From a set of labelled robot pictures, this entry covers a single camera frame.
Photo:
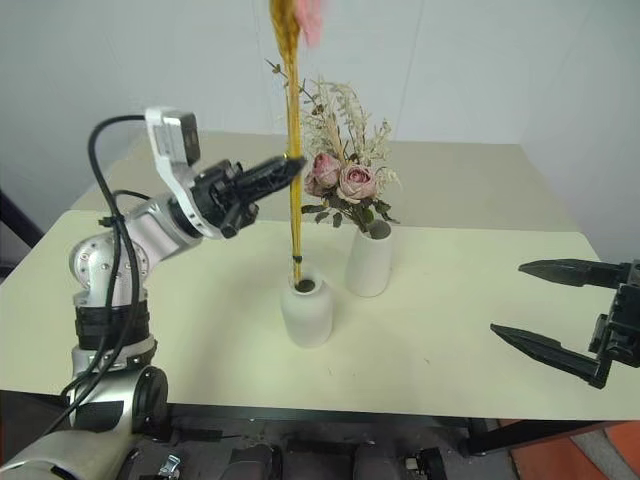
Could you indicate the short white vase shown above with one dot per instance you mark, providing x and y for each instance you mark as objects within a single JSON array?
[{"x": 307, "y": 320}]

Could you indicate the black table frame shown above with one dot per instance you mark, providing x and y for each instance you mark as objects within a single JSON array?
[{"x": 525, "y": 432}]

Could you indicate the black metal stand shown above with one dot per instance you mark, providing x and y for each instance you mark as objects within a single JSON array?
[{"x": 15, "y": 220}]

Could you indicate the dried pink rose bouquet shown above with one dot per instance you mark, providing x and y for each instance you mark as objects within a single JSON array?
[{"x": 355, "y": 177}]

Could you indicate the yellow stemmed artificial flower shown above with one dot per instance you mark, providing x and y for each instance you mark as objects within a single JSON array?
[{"x": 295, "y": 125}]

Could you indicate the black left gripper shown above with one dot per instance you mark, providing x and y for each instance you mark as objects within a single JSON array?
[{"x": 215, "y": 192}]

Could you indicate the dark rounded shape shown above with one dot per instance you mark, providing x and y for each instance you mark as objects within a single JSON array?
[{"x": 255, "y": 462}]

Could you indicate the tall white vase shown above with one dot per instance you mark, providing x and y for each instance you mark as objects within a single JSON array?
[{"x": 367, "y": 265}]

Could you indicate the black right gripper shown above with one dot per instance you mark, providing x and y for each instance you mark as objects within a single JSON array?
[{"x": 625, "y": 330}]

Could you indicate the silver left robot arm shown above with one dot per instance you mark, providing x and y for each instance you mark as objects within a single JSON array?
[{"x": 145, "y": 230}]

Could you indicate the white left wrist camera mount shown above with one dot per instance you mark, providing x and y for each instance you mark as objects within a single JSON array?
[{"x": 170, "y": 145}]

